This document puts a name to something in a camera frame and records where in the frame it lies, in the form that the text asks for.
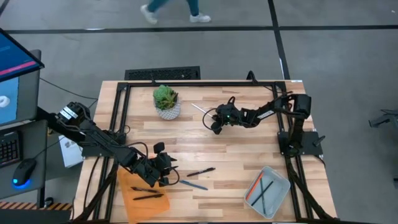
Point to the yellow-black hazard strip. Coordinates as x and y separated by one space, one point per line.
31 206

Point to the black floor stand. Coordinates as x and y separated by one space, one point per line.
385 119

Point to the grey-framed screen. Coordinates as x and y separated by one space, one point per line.
28 93

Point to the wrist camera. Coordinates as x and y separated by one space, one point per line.
228 112
149 165

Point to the succulent in triangle-patterned pot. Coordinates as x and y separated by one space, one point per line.
166 98

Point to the black floor grille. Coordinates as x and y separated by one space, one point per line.
161 73

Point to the person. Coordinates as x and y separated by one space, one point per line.
194 9

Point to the computer monitor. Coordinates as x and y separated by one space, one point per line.
15 56

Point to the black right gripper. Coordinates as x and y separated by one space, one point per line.
239 119

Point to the black pen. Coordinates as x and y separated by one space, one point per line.
200 172
148 197
144 189

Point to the black pencil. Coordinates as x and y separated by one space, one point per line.
265 189

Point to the dark grey desk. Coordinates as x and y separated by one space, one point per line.
6 193

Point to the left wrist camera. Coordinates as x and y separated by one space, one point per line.
149 165

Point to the blue pen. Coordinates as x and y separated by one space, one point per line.
192 185

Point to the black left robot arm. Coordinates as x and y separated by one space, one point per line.
102 143

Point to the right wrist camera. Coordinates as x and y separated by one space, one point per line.
228 112

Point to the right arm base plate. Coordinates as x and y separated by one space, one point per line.
312 147

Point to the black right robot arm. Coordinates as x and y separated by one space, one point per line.
267 112

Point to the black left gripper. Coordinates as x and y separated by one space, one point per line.
143 174

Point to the white paper sheet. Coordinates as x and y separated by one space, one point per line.
70 154

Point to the grey plastic bin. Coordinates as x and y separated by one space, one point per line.
280 189

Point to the black computer mouse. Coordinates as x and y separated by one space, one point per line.
23 171

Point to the black keyboard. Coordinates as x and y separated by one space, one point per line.
9 149

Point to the white pencil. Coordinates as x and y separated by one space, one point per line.
199 108

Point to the orange plastic tray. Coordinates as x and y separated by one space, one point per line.
146 211

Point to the orange pencil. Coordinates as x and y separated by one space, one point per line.
254 186

